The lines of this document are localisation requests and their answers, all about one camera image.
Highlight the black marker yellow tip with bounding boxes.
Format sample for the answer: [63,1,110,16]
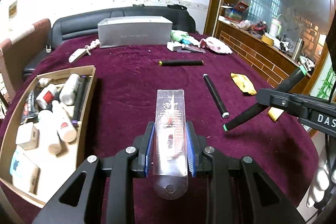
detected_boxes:
[77,76,92,127]

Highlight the large white bottle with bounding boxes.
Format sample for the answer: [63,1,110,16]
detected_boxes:
[59,73,80,106]

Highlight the black marker yellow cap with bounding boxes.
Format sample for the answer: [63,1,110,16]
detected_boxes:
[158,60,204,67]

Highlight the black marker white cap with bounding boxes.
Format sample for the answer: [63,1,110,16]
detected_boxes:
[203,74,230,119]

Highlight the black snack packet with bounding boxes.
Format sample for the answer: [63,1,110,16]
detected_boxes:
[21,84,41,124]

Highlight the black marker purple cap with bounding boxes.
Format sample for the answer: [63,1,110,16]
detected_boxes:
[72,76,87,127]

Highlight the small white red-label bottle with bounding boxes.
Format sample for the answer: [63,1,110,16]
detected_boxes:
[36,84,57,110]

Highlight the cardboard tray box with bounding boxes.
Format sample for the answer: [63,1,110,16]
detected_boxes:
[1,65,96,208]

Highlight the pink cloth pouch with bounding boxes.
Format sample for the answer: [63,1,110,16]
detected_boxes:
[200,36,233,55]

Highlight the white key fob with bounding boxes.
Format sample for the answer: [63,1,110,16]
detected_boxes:
[68,47,91,63]

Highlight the grey rectangular box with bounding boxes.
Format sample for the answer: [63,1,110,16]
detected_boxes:
[97,16,173,48]

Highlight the teal blue box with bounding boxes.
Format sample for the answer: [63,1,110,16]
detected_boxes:
[9,146,40,194]

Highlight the steel thermos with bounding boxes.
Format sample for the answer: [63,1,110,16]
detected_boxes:
[291,38,305,62]

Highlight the white bottle wide cap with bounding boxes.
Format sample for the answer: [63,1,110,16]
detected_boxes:
[38,110,62,155]

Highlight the brown armchair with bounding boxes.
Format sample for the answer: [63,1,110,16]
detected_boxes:
[1,19,51,101]

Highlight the white dropper bottle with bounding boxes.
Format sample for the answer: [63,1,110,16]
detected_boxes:
[52,100,77,143]

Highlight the yellow candy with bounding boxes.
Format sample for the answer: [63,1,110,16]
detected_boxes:
[267,107,284,122]

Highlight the white small box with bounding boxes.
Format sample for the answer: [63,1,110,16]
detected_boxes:
[166,42,183,52]

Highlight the white gloved right hand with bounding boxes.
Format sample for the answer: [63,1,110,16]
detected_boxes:
[306,151,335,207]

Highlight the clear plastic package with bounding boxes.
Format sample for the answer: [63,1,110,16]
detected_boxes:
[153,89,188,200]

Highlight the green plastic bag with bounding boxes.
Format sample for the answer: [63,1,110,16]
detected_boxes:
[170,30,200,47]

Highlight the wooden counter shelf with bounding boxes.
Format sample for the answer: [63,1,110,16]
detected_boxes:
[215,21,299,88]

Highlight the yellow snack packet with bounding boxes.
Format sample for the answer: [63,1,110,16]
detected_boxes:
[231,73,257,96]

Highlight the black leather sofa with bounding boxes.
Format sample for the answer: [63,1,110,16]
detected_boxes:
[22,5,196,79]

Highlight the white square charger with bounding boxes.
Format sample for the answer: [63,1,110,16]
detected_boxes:
[15,122,39,150]

